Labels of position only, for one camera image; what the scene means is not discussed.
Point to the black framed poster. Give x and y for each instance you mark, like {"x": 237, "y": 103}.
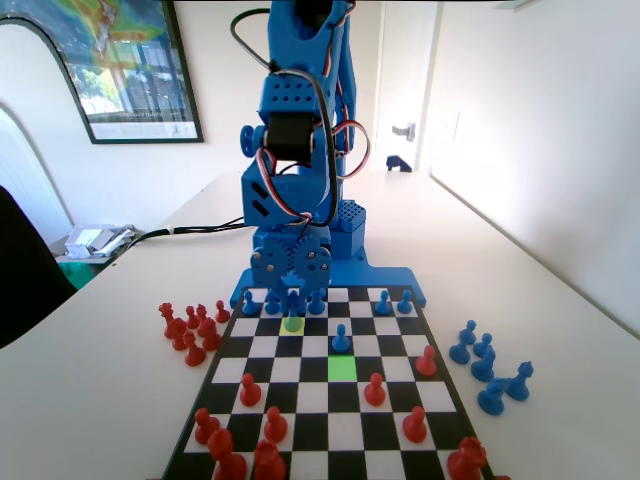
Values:
{"x": 100, "y": 30}

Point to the red chess bishop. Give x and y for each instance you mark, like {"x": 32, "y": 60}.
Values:
{"x": 210, "y": 336}
{"x": 225, "y": 457}
{"x": 201, "y": 311}

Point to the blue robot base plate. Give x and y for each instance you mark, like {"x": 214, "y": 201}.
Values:
{"x": 390, "y": 277}

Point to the red chess king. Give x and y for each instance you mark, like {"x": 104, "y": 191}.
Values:
{"x": 269, "y": 462}

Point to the red chess pawn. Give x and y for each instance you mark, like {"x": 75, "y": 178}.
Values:
{"x": 426, "y": 362}
{"x": 221, "y": 312}
{"x": 374, "y": 392}
{"x": 205, "y": 429}
{"x": 249, "y": 392}
{"x": 191, "y": 319}
{"x": 415, "y": 427}
{"x": 193, "y": 352}
{"x": 275, "y": 427}

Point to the blue chess knight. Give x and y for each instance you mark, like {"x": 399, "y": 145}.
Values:
{"x": 492, "y": 397}

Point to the white door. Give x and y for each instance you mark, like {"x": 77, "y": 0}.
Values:
{"x": 405, "y": 75}

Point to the blue chess pawn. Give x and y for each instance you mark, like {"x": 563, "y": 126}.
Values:
{"x": 482, "y": 346}
{"x": 270, "y": 307}
{"x": 382, "y": 304}
{"x": 341, "y": 342}
{"x": 249, "y": 305}
{"x": 404, "y": 304}
{"x": 462, "y": 347}

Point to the pile of papers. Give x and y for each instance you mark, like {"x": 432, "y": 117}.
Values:
{"x": 95, "y": 239}

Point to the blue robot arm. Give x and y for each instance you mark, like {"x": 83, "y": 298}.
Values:
{"x": 295, "y": 40}

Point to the black and white chessboard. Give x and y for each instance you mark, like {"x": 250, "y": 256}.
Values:
{"x": 320, "y": 400}

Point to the small blue printed part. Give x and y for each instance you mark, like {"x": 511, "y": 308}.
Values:
{"x": 398, "y": 164}

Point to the red chess knight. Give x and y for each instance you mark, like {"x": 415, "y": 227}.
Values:
{"x": 467, "y": 460}
{"x": 177, "y": 336}

